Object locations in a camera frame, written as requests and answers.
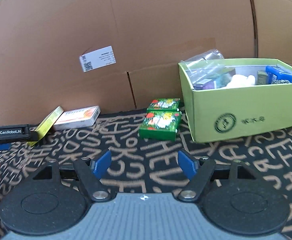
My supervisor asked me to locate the packaged item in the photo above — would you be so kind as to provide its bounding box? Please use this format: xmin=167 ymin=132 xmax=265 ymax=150
xmin=180 ymin=49 xmax=236 ymax=90

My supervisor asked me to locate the steel wool scrubber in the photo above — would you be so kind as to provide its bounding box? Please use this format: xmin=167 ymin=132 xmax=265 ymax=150
xmin=271 ymin=80 xmax=291 ymax=85

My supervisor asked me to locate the blue plastic case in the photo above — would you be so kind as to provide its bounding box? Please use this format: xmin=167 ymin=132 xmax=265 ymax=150
xmin=266 ymin=66 xmax=292 ymax=84

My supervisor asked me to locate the yellow flat box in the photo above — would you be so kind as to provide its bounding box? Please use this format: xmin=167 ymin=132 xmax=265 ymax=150
xmin=27 ymin=106 xmax=64 ymax=147

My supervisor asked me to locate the white orange medicine box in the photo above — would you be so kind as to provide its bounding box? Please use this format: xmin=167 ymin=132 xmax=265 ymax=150
xmin=53 ymin=106 xmax=100 ymax=131

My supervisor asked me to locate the green shoe box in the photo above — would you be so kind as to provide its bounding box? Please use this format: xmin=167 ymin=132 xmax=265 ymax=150
xmin=178 ymin=58 xmax=292 ymax=143

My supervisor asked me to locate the front green patterned box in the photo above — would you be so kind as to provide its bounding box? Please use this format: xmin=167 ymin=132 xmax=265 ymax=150
xmin=139 ymin=111 xmax=182 ymax=141

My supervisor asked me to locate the green patterned box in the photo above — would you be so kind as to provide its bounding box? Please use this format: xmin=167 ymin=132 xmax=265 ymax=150
xmin=146 ymin=98 xmax=180 ymax=112
xmin=139 ymin=111 xmax=182 ymax=141

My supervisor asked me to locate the rear green patterned box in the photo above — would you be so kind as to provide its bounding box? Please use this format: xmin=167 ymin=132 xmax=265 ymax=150
xmin=146 ymin=98 xmax=180 ymax=112

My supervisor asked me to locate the white cloth in box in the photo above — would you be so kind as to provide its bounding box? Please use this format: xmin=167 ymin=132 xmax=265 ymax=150
xmin=226 ymin=74 xmax=255 ymax=88

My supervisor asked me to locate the large brown cardboard box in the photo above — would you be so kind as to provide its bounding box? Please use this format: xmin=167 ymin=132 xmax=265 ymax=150
xmin=0 ymin=0 xmax=292 ymax=126

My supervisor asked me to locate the white shipping label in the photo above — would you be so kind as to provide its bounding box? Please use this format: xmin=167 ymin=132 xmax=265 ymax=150
xmin=79 ymin=46 xmax=116 ymax=72

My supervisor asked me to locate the small green box in box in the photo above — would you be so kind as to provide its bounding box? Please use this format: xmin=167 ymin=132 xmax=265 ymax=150
xmin=256 ymin=70 xmax=269 ymax=85

